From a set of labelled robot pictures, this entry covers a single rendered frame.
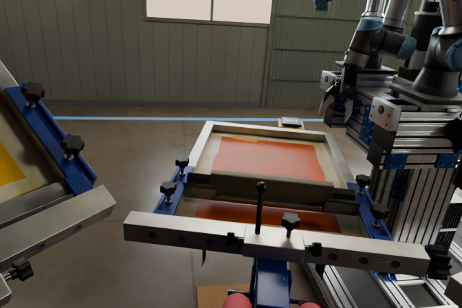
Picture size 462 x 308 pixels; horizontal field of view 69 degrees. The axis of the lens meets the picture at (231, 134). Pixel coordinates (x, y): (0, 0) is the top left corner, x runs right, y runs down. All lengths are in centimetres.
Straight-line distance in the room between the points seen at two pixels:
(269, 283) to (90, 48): 456
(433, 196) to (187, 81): 378
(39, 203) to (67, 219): 9
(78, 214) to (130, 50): 431
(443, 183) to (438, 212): 17
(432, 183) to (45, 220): 164
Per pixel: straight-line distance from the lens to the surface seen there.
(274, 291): 68
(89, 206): 70
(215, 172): 98
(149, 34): 486
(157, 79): 496
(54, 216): 68
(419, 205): 190
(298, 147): 148
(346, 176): 123
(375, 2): 194
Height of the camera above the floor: 153
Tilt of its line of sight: 22 degrees down
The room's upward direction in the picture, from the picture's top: 4 degrees clockwise
